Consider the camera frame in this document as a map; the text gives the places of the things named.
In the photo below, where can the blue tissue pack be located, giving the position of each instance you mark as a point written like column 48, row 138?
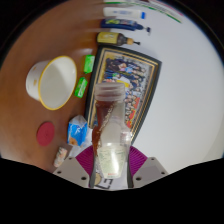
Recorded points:
column 77, row 131

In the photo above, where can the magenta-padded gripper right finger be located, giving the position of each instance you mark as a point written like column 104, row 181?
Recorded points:
column 138, row 160

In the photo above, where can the dark blue pump bottle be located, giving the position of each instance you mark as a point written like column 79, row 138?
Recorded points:
column 121, row 24

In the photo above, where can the dark amber pump bottle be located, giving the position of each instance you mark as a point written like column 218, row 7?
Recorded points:
column 113, row 38

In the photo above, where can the small green box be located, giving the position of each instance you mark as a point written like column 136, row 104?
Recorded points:
column 81, row 87
column 89, row 64

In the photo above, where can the flat round red coaster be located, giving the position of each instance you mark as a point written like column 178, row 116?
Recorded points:
column 45, row 133

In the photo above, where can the white and green tube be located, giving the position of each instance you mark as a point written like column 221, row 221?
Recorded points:
column 146, row 7

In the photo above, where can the clear plastic drink bottle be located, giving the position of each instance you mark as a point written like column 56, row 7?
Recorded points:
column 111, row 143

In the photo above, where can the white cup with yellow rim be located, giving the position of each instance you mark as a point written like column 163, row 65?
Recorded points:
column 55, row 81

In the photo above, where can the white bottle with blue cap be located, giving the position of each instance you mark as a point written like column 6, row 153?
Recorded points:
column 123, row 13

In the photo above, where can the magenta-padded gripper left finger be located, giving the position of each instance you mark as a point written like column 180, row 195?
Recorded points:
column 81, row 160

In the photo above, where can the small patterned flat box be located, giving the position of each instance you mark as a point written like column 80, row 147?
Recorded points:
column 60, row 156

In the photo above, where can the dark framed group picture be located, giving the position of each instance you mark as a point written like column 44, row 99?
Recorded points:
column 133, row 76

